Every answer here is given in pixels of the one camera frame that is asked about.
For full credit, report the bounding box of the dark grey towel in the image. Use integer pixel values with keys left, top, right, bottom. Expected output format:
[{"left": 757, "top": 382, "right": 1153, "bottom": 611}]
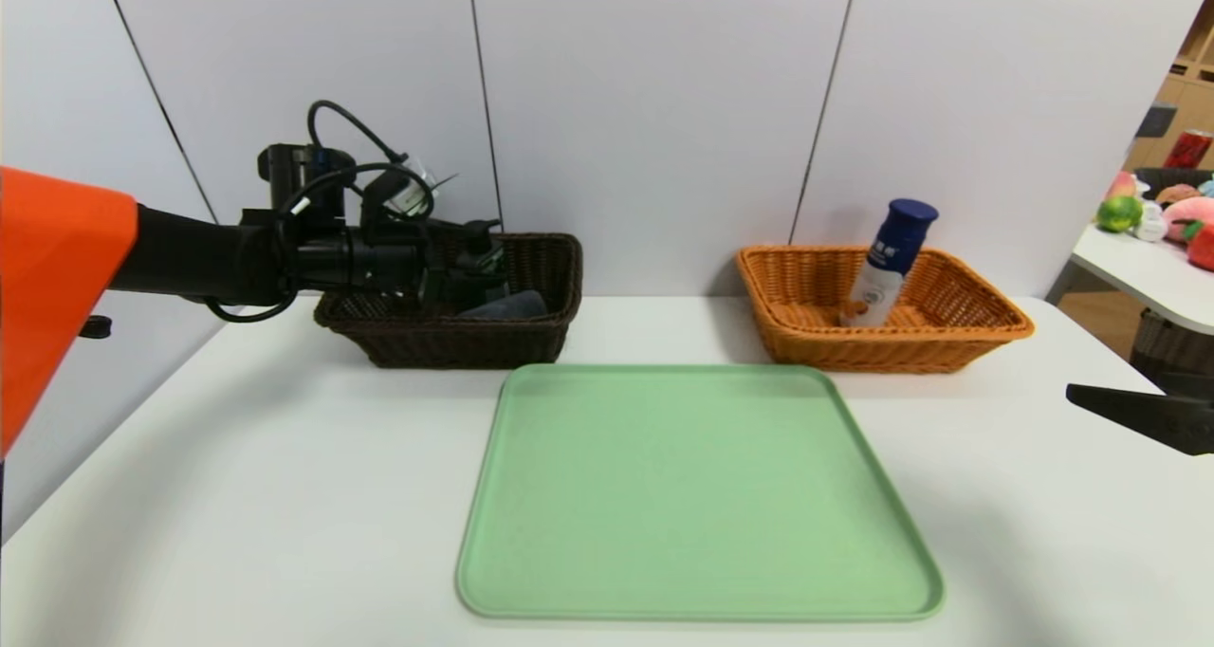
[{"left": 458, "top": 290, "right": 550, "bottom": 322}]

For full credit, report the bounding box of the black pump dispenser bottle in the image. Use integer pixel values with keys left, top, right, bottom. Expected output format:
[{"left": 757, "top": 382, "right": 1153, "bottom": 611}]
[{"left": 458, "top": 218, "right": 510, "bottom": 297}]

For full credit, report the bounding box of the white bottle with blue cap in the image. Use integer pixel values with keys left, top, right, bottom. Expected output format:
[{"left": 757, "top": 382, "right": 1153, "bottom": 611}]
[{"left": 840, "top": 198, "right": 940, "bottom": 327}]

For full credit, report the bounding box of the dark brown wicker basket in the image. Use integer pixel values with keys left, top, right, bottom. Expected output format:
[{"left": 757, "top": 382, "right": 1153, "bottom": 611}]
[{"left": 314, "top": 232, "right": 584, "bottom": 371}]

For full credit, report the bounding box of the orange wicker basket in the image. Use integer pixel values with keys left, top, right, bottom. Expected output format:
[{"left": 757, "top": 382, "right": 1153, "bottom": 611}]
[{"left": 736, "top": 246, "right": 1035, "bottom": 375}]

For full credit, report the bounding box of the dark woven storage basket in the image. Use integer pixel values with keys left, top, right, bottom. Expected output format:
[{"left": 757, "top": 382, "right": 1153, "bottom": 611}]
[{"left": 1129, "top": 309, "right": 1214, "bottom": 394}]

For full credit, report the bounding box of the black shallow basket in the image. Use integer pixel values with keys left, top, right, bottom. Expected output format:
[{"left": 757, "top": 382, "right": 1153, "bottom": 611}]
[{"left": 1133, "top": 167, "right": 1214, "bottom": 200}]

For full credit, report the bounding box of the light green plastic tray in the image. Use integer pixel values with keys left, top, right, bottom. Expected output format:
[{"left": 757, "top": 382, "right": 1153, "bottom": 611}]
[{"left": 455, "top": 363, "right": 946, "bottom": 621}]

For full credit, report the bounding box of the green plush toy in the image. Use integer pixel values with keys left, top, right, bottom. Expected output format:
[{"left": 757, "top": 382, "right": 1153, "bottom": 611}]
[{"left": 1094, "top": 194, "right": 1143, "bottom": 234}]

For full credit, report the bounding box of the white side table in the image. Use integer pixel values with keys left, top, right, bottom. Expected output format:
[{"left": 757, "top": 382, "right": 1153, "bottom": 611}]
[{"left": 1070, "top": 223, "right": 1214, "bottom": 337}]

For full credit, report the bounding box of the large pink plush toy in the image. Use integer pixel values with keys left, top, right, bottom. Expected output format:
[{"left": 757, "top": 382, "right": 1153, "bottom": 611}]
[{"left": 1163, "top": 196, "right": 1214, "bottom": 242}]

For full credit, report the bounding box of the red drink can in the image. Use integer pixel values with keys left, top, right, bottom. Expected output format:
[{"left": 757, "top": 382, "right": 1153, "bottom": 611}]
[{"left": 1162, "top": 130, "right": 1213, "bottom": 171}]

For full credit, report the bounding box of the wooden shelf unit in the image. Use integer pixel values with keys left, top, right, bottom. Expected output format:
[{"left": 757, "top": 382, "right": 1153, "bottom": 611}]
[{"left": 1121, "top": 0, "right": 1214, "bottom": 172}]

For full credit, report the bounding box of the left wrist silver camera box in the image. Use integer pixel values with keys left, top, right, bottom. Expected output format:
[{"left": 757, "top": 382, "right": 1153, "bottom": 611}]
[{"left": 384, "top": 175, "right": 439, "bottom": 219}]

